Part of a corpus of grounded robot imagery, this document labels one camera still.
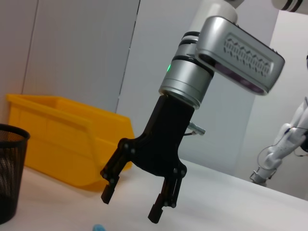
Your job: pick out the yellow plastic bin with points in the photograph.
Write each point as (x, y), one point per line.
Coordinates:
(60, 144)

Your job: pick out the white humanoid robot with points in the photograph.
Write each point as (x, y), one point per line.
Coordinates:
(276, 154)

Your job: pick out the blue teal scissors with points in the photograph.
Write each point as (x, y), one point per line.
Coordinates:
(99, 227)

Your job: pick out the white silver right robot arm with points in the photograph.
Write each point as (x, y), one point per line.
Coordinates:
(185, 81)

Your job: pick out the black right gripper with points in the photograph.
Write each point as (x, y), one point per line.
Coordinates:
(163, 144)

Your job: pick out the black mesh pen holder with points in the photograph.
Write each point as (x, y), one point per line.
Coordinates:
(12, 168)

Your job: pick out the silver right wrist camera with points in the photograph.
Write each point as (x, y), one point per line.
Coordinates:
(240, 55)

